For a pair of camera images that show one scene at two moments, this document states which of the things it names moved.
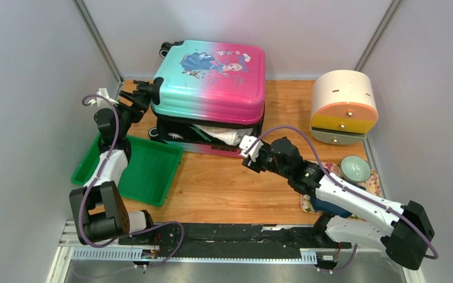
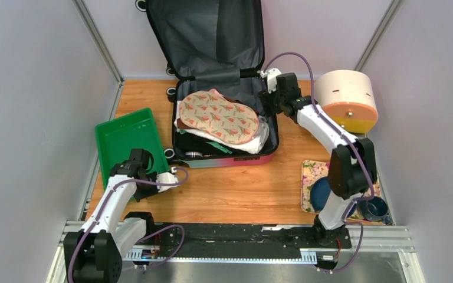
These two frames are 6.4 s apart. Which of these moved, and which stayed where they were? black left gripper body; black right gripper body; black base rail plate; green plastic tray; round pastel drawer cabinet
Moved: black right gripper body; green plastic tray; black left gripper body
Stayed: black base rail plate; round pastel drawer cabinet
